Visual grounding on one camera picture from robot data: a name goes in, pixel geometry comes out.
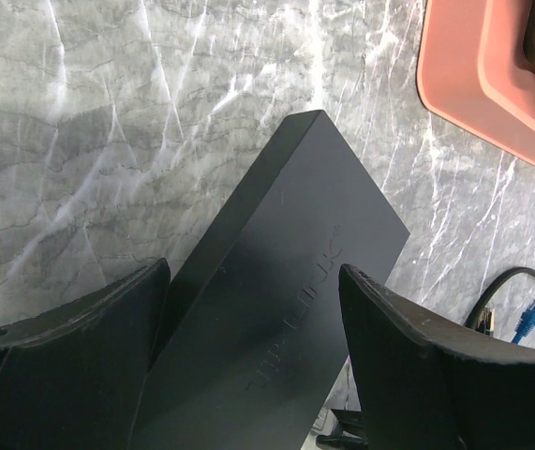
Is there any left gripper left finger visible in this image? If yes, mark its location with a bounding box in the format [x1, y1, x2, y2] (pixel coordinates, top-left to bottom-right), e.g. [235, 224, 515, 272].
[0, 259, 171, 449]

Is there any blue ethernet cable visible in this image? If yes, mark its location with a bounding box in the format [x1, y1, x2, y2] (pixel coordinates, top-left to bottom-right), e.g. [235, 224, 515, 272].
[510, 295, 535, 346]

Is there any black ethernet cable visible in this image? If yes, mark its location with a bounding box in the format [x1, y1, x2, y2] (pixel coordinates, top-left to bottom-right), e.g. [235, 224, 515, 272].
[463, 266, 535, 353]

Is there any black network switch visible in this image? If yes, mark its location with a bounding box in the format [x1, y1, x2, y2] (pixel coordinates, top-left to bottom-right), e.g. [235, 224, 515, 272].
[131, 110, 409, 449]

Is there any salmon rectangular tray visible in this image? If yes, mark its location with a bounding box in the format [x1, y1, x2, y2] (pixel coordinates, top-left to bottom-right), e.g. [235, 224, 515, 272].
[416, 0, 535, 166]

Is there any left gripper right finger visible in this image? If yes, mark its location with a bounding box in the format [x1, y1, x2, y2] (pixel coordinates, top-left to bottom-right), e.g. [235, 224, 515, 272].
[338, 264, 535, 449]

